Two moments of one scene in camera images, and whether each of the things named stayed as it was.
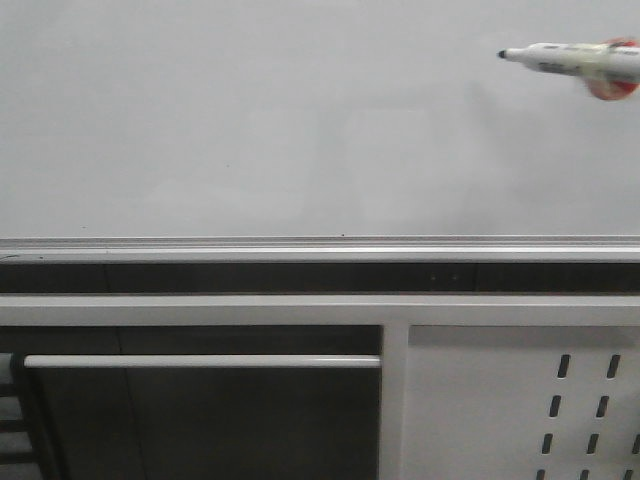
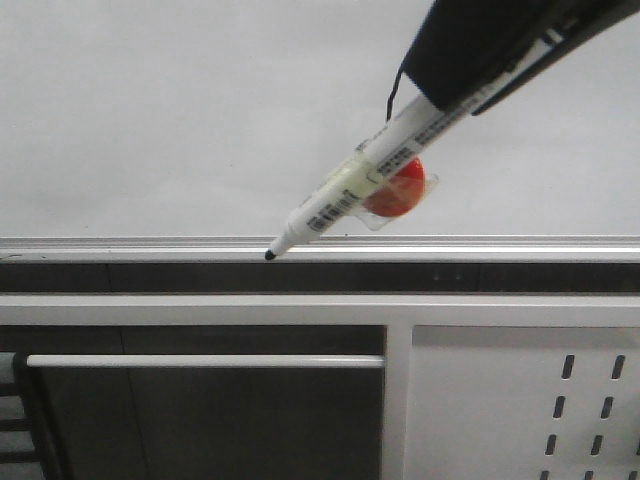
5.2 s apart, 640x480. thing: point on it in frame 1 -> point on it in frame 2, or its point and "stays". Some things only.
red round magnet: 612,89 -> 400,194
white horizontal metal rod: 202,361 stays
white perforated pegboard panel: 522,403 stays
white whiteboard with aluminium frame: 311,131 stays
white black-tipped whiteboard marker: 578,57 -> 383,153
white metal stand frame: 394,313 stays
